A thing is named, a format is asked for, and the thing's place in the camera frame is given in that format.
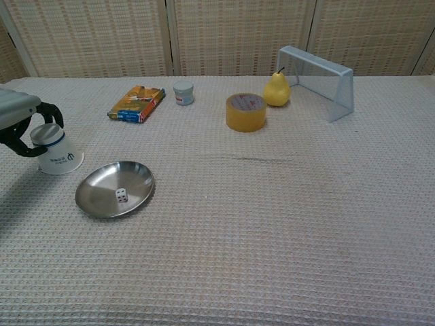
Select white paper cup blue print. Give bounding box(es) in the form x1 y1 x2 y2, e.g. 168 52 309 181
29 122 85 175

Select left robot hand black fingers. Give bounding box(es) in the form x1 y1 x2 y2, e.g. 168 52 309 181
0 84 65 158

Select small white jar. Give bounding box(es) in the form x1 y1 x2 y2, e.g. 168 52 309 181
173 81 196 107

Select beige waffle weave tablecloth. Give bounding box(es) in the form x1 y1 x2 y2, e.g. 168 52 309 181
0 75 435 326

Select small grey goal frame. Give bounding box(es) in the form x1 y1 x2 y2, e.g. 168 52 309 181
275 46 355 123

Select woven folding screen panel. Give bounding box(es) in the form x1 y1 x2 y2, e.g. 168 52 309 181
411 37 435 77
166 0 319 77
0 0 175 79
307 0 435 77
0 6 37 84

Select round steel plate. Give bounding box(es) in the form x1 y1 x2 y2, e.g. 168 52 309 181
75 160 156 219

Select yellow pear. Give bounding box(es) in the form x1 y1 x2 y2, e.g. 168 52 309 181
263 67 292 107

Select yellow packing tape roll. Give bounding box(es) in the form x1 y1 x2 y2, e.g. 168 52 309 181
226 92 268 133

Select colourful flat cardboard box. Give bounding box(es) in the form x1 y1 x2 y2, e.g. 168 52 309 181
107 85 167 125

